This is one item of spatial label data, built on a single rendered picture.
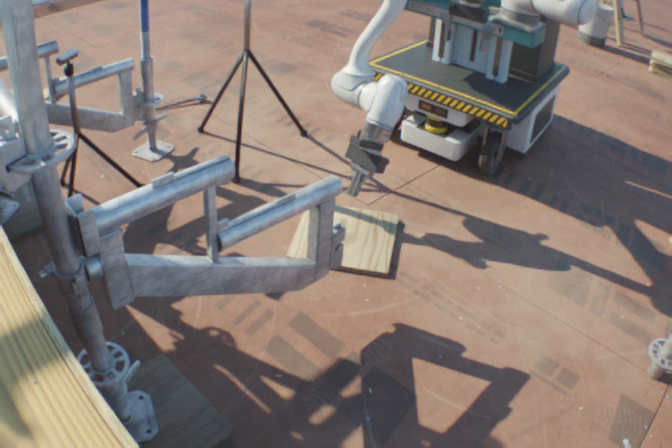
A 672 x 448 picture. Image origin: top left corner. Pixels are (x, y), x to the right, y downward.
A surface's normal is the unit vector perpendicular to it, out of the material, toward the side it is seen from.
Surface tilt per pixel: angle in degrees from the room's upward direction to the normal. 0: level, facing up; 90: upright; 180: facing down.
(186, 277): 90
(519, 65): 90
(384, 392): 0
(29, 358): 0
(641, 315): 0
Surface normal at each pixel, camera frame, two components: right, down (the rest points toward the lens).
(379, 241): 0.06, -0.83
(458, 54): -0.59, 0.42
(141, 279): 0.70, 0.43
